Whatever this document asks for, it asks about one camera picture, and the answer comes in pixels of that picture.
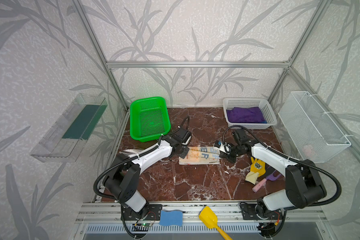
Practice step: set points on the white wire wall basket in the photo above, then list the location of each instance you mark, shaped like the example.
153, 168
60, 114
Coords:
309, 124

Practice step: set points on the pink item in wire basket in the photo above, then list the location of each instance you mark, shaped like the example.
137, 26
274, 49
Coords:
309, 151

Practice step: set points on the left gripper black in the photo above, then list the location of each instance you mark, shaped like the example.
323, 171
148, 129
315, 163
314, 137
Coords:
184, 151

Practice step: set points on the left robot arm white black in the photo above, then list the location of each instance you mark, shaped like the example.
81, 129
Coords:
120, 181

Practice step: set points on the green plastic basket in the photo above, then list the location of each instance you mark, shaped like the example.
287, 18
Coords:
149, 119

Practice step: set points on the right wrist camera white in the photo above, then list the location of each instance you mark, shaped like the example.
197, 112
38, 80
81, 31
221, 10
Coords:
222, 147

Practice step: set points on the yellow plastic shovel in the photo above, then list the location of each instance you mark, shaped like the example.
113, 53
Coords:
210, 219

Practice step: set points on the white light-blue towel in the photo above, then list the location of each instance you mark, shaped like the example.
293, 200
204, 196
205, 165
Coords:
201, 156

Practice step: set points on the silver metal trowel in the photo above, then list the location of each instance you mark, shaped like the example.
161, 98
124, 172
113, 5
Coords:
128, 152

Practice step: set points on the purple towel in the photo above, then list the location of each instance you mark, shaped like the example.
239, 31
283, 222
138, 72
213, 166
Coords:
245, 115

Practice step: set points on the purple small toy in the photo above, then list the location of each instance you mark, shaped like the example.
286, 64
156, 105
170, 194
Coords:
273, 176

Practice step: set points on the yellow packet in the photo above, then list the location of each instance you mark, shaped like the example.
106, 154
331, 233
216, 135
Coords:
258, 166

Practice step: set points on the white plastic basket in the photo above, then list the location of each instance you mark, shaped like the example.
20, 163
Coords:
263, 104

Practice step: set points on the small circuit board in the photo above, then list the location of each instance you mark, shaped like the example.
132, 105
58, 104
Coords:
142, 227

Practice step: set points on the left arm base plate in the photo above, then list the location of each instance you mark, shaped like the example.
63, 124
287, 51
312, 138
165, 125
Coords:
150, 212

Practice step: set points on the pale yellow cloth piece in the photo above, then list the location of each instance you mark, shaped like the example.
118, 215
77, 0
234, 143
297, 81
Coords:
252, 177

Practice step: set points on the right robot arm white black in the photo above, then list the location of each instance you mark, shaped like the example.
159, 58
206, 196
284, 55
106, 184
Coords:
306, 185

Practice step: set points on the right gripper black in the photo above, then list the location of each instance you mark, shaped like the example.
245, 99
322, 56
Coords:
230, 153

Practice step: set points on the blue sponge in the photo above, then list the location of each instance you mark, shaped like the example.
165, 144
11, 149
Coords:
171, 218

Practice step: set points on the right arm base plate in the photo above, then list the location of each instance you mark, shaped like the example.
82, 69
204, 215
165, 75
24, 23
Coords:
249, 211

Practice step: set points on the clear acrylic wall shelf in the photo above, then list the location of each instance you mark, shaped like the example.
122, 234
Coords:
65, 140

